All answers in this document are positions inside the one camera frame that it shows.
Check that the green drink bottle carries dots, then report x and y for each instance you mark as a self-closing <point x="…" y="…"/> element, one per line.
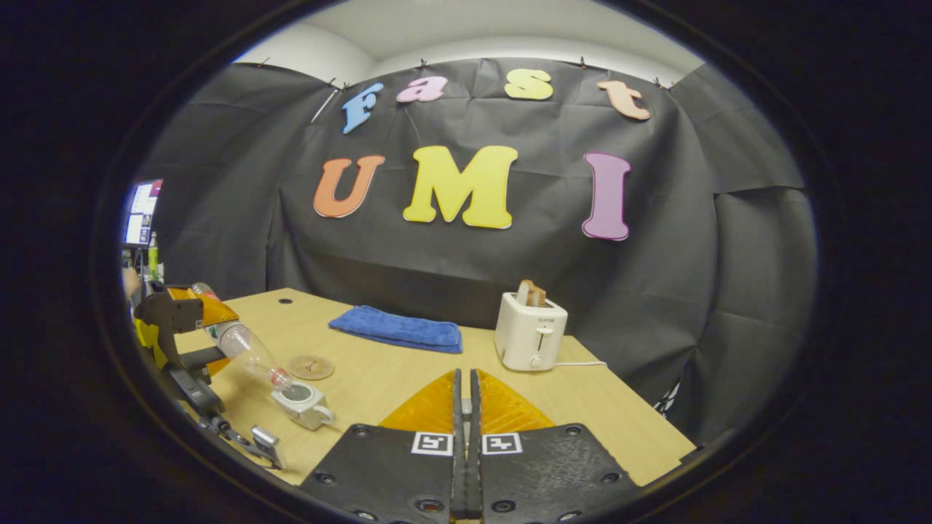
<point x="153" y="258"/>

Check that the clear plastic water bottle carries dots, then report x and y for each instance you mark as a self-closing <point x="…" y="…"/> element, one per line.
<point x="251" y="349"/>

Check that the white teacup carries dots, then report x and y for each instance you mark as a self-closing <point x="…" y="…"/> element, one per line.
<point x="309" y="413"/>

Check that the white toaster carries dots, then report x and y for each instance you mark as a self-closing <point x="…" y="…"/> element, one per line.
<point x="528" y="338"/>

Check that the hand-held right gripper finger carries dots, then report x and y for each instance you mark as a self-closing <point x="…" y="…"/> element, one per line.
<point x="459" y="437"/>
<point x="475" y="437"/>

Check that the blue folded towel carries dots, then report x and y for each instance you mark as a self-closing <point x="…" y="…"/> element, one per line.
<point x="397" y="331"/>

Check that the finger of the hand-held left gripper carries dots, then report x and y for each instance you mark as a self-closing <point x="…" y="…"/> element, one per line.
<point x="200" y="360"/>
<point x="178" y="309"/>

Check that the brown toasted bread slice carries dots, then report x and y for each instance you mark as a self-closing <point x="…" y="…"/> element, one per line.
<point x="537" y="296"/>

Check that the round wooden coaster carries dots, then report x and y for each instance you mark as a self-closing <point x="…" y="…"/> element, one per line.
<point x="313" y="366"/>

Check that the computer monitor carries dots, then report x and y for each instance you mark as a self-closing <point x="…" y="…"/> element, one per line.
<point x="143" y="215"/>

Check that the black white checkered object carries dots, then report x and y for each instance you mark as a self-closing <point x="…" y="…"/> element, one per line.
<point x="666" y="398"/>

